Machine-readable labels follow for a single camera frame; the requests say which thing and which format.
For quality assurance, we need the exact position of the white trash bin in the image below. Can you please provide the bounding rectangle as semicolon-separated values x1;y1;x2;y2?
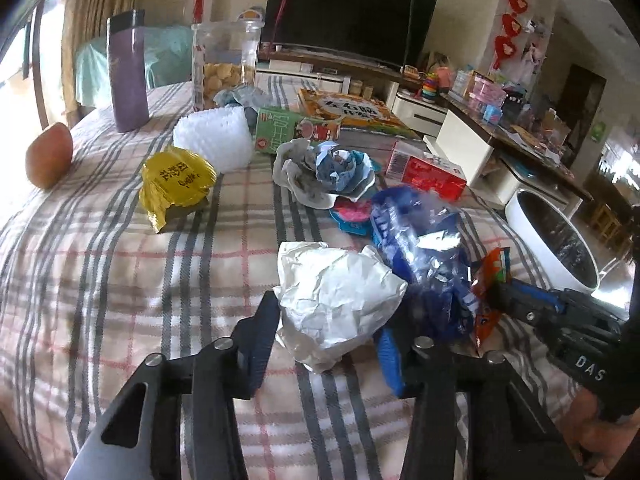
506;190;600;295

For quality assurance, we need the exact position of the red dark snack wrapper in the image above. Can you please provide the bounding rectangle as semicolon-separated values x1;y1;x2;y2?
472;247;511;353

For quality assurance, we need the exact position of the blue plastic snack bag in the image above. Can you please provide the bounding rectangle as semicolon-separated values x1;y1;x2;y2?
370;185;478;341

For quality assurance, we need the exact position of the red white milk carton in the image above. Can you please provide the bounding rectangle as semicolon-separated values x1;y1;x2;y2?
385;141;466;202

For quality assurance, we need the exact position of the blue plastic toy paddle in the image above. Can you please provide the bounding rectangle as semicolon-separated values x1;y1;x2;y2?
329;197;372;238

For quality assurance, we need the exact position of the white paper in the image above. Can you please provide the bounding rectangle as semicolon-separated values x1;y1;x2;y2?
273;242;408;373

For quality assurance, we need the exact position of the yellow foil wrapper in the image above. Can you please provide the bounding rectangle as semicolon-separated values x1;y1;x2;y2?
139;145;217;233

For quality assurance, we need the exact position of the printed paper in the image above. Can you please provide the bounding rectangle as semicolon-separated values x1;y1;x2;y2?
272;139;376;210

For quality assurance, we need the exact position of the white foam fruit net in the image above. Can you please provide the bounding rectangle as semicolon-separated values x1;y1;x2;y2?
172;106;254;174

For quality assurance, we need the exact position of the pink toy package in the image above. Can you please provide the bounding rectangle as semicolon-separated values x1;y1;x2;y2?
332;197;371;223

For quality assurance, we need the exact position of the person's right hand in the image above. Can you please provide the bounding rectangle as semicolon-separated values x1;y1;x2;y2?
559;389;639;478

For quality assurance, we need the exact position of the dark top side cabinet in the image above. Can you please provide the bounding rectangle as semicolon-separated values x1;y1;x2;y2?
435;96;593;202

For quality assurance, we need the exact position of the plaid table cloth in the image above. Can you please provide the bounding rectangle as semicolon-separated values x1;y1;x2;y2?
1;82;412;479

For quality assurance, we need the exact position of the pink storage box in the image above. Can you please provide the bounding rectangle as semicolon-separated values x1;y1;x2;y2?
468;72;506;113

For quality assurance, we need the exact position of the right red heart garland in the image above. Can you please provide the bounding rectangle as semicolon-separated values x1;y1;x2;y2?
492;0;528;70

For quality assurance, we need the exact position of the orange picture book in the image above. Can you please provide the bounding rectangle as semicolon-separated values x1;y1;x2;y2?
297;88;418;139

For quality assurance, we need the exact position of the white tv cabinet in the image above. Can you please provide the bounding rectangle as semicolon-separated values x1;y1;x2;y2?
258;47;447;139

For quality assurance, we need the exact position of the red apple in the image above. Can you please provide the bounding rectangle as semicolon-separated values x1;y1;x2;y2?
25;122;74;190

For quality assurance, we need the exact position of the black television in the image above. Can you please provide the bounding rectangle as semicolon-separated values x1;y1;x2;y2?
262;0;437;68

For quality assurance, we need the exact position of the grey crumpled wrapper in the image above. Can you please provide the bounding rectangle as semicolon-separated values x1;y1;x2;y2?
213;84;273;112

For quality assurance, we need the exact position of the teal covered armchair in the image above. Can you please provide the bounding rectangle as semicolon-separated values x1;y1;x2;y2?
75;25;192;107

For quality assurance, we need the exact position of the clear cookie jar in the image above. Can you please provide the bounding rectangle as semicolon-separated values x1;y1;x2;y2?
191;20;264;112

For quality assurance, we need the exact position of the purple thermos bottle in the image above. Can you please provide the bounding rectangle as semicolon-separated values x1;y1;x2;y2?
106;9;149;132

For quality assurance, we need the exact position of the beige curtain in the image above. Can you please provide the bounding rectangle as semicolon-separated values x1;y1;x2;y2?
61;0;136;127

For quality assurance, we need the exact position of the rainbow stacking ring toy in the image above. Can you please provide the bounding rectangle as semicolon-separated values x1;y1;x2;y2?
421;72;439;101

